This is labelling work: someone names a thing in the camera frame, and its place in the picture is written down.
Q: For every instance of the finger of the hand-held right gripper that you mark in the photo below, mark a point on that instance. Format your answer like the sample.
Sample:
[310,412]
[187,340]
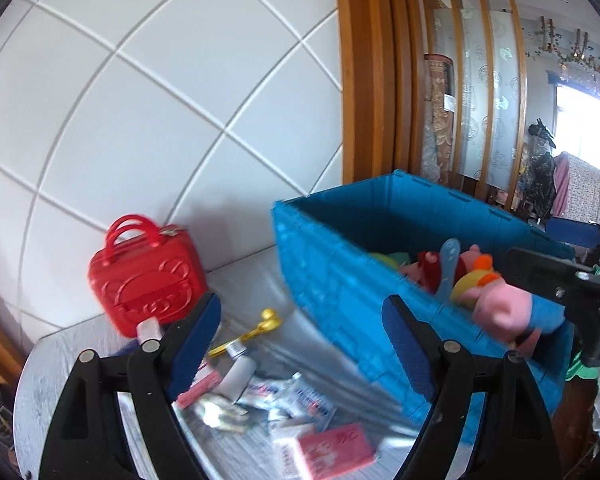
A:
[572,232]
[535,272]

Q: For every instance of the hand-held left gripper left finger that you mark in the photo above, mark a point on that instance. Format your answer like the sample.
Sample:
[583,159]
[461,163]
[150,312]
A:
[195,345]

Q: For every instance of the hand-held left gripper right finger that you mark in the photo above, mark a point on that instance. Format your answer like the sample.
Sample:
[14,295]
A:
[407,347]

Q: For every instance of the pink pig plush blue outfit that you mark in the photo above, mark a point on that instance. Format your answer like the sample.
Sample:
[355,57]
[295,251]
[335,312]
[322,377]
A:
[500,305]

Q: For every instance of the yellow duck plush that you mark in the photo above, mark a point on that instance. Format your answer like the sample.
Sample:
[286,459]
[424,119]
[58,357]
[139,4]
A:
[467,285]

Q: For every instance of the blue plastic paddle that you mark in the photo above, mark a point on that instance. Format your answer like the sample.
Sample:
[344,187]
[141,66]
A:
[449,260]

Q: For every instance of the blue plastic crate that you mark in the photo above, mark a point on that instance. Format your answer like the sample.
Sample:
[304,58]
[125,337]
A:
[330,280]

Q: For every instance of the green cloth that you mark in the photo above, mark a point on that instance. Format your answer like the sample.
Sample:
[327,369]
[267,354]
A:
[582,370]

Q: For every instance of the flat pink box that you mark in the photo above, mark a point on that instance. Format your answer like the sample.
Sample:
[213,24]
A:
[202,385]

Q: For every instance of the pink floral cloth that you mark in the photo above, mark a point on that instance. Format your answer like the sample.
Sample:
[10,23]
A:
[590,190]

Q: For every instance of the tall pink box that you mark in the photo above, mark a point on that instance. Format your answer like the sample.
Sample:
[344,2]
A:
[147,331]

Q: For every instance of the white lint roller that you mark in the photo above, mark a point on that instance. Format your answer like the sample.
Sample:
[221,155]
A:
[237,377]

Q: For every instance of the dark clothing pile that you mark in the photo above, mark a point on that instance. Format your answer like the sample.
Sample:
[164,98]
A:
[537,175]

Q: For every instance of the grey wet wipes pack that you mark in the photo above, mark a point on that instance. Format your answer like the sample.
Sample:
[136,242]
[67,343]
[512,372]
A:
[220,412]

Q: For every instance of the red small suitcase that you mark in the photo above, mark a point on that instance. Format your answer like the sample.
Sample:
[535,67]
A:
[145,280]

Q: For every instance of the window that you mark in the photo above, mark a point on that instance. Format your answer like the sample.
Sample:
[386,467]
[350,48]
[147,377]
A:
[585,120]

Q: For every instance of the pink tissue pack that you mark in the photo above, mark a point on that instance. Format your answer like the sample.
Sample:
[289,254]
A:
[335,447]

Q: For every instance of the white packet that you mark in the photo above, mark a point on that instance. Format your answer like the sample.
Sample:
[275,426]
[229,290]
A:
[287,437]

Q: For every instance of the rolled patterned carpet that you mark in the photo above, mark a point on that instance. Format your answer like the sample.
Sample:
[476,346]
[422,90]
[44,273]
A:
[437,120]

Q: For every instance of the leaf garland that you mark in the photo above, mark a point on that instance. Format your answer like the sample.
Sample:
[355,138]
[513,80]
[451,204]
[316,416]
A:
[580,55]

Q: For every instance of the wooden slat partition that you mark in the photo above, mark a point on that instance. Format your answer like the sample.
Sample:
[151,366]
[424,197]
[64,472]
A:
[485,60]

